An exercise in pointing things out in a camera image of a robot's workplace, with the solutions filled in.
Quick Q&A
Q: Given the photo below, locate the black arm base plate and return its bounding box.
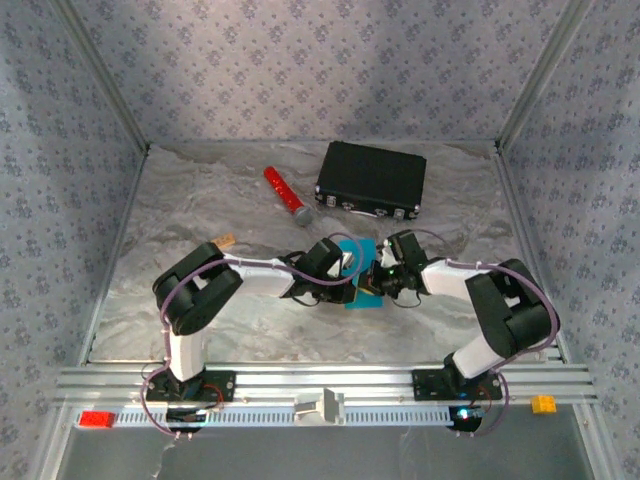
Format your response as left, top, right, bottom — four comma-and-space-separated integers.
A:
144, 370, 237, 403
412, 368, 504, 402

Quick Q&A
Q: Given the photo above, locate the red glitter tube grey cap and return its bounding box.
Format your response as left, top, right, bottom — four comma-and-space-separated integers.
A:
263, 166, 317, 227

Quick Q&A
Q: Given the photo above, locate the aluminium frame post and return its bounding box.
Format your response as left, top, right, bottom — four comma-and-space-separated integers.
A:
494, 0, 599, 151
52, 0, 151, 151

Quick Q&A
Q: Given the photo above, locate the aluminium mounting rail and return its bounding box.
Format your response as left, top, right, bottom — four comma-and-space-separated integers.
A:
49, 362, 600, 407

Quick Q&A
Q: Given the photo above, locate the slotted grey cable duct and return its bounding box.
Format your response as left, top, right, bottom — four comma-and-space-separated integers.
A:
69, 405, 496, 429

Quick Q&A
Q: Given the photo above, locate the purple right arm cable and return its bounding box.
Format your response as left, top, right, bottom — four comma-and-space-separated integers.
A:
412, 228, 559, 439

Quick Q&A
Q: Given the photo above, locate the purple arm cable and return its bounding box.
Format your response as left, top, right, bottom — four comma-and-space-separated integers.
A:
139, 232, 366, 441
412, 228, 559, 439

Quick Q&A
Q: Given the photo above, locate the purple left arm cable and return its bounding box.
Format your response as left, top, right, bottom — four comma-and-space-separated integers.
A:
139, 232, 366, 441

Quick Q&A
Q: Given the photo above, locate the red toy brick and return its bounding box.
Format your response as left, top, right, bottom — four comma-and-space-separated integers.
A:
79, 410, 117, 429

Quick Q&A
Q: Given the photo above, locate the circuit board with LED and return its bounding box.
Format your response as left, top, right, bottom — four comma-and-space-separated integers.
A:
447, 404, 494, 432
166, 407, 225, 434

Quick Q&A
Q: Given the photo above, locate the grey metal bracket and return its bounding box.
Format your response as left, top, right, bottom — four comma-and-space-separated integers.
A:
293, 387, 346, 426

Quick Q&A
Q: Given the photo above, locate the black hard case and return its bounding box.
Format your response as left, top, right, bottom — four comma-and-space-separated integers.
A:
314, 140, 428, 221

